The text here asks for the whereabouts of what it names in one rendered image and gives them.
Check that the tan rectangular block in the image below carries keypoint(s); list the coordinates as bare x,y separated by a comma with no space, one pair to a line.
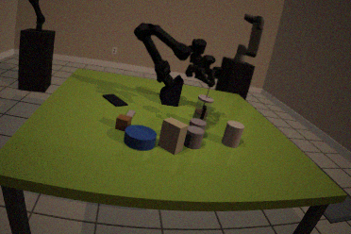
172,135

